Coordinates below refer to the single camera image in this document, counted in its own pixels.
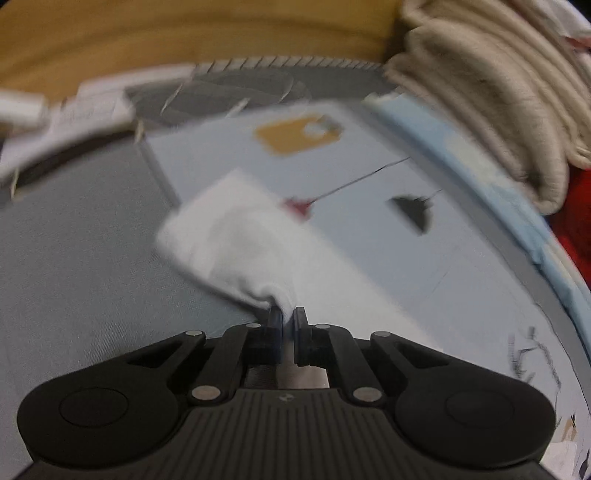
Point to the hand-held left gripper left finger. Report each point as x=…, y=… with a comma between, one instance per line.
x=275, y=321

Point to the dark grey quilted cloth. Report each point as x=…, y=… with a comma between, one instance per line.
x=221, y=92

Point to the small white garment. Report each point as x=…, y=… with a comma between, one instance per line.
x=221, y=235

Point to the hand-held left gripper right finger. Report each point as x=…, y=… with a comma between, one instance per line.
x=300, y=321

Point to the red knitted cloth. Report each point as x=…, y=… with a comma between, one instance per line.
x=575, y=217

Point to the printed light blue blanket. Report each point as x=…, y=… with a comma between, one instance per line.
x=369, y=184

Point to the white paper sheet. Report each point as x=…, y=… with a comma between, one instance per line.
x=78, y=115

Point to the beige folded cloth pile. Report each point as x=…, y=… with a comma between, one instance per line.
x=498, y=83

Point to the wooden bed frame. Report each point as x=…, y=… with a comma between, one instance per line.
x=184, y=32

